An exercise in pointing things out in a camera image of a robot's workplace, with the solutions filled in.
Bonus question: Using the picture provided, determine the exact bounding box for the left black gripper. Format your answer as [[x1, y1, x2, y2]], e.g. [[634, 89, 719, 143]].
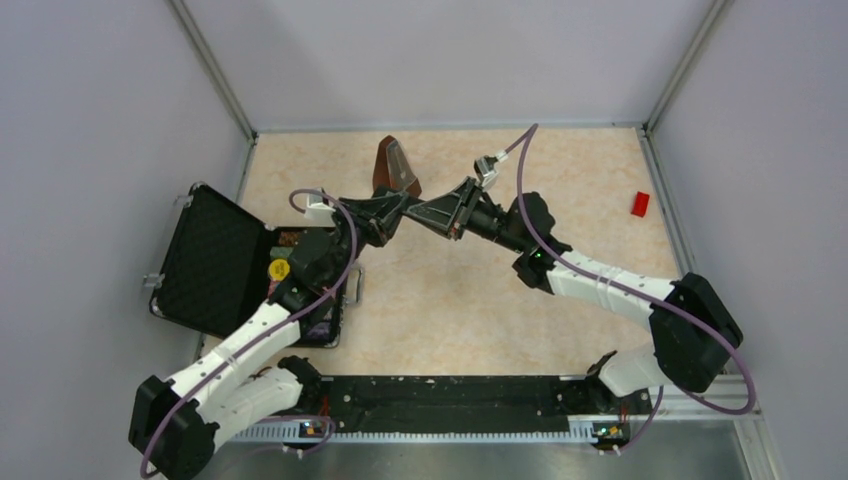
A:
[[324, 192, 413, 290]]

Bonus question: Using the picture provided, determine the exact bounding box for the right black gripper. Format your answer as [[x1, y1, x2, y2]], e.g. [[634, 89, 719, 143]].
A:
[[408, 177, 528, 254]]

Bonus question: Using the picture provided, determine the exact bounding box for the black remote control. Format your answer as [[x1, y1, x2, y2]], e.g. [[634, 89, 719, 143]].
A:
[[371, 186, 427, 229]]

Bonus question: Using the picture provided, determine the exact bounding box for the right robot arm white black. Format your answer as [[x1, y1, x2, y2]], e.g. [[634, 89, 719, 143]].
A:
[[404, 178, 744, 412]]

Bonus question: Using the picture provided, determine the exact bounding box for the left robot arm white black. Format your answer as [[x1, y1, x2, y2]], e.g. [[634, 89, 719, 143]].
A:
[[129, 188, 412, 479]]

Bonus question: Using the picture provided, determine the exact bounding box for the brown wooden metronome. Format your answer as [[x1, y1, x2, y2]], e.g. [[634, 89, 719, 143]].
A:
[[372, 135, 422, 198]]

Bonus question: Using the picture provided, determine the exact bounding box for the yellow poker chip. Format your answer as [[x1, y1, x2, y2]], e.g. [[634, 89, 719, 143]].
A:
[[267, 258, 290, 282]]

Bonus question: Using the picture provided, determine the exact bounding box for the black poker chip case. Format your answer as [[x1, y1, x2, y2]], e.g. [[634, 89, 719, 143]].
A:
[[149, 183, 364, 348]]

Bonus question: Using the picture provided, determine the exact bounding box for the red block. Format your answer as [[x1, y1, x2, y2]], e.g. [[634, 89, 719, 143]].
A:
[[631, 191, 651, 218]]

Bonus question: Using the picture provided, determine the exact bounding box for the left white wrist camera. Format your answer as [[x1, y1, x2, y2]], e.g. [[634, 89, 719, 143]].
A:
[[304, 190, 336, 228]]

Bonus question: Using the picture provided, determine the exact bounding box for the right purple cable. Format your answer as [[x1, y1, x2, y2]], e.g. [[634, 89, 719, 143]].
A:
[[493, 123, 758, 457]]

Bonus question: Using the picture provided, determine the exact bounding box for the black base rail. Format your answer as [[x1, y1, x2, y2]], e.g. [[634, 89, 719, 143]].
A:
[[283, 376, 652, 434]]

